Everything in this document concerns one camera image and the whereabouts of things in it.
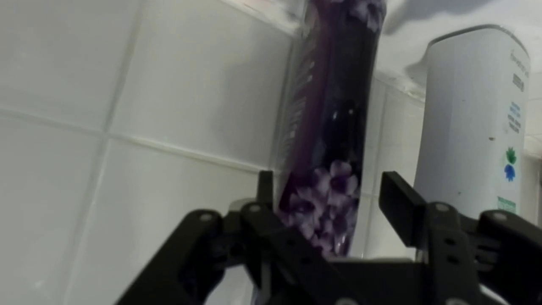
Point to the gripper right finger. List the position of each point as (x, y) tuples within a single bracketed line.
[(449, 241)]

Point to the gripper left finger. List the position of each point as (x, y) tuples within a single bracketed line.
[(199, 258)]

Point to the white bottle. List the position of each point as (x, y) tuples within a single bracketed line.
[(470, 127)]

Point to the purple flower-print bottle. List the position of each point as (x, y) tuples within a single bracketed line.
[(334, 127)]

